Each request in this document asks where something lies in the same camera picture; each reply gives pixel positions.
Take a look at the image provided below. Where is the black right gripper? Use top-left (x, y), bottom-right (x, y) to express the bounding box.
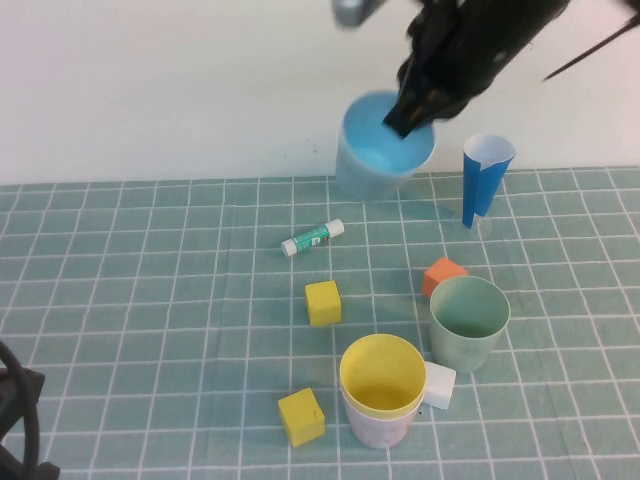
top-left (382, 0), bottom-right (570, 141)

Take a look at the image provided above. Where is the blue plastic cup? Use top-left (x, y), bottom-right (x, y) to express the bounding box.
top-left (334, 90), bottom-right (437, 201)

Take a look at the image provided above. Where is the green plastic cup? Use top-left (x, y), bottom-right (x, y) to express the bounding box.
top-left (429, 276), bottom-right (511, 375)

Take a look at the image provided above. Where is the yellow plastic cup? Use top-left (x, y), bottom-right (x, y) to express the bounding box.
top-left (339, 333), bottom-right (427, 419)

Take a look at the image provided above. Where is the blue paper cone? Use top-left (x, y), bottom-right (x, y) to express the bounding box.
top-left (462, 133), bottom-right (517, 231)

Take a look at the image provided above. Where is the orange foam cube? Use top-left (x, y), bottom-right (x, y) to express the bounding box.
top-left (422, 257), bottom-right (470, 297)

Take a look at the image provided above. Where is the green and white glue stick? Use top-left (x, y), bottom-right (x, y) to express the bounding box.
top-left (280, 218), bottom-right (346, 258)

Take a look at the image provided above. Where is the plain yellow foam cube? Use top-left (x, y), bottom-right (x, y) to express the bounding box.
top-left (305, 280), bottom-right (343, 328)

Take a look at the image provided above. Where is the white foam cube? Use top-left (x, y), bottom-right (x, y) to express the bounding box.
top-left (423, 360), bottom-right (457, 410)

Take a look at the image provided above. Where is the pink plastic cup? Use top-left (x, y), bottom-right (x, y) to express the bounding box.
top-left (341, 389), bottom-right (426, 450)

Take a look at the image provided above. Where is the yellow foam cube with notch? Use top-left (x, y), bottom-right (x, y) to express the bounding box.
top-left (277, 387), bottom-right (326, 448)

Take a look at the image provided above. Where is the green checked tablecloth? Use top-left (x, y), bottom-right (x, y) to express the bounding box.
top-left (0, 167), bottom-right (640, 480)

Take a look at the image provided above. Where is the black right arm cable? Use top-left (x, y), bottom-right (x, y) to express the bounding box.
top-left (542, 14), bottom-right (640, 84)

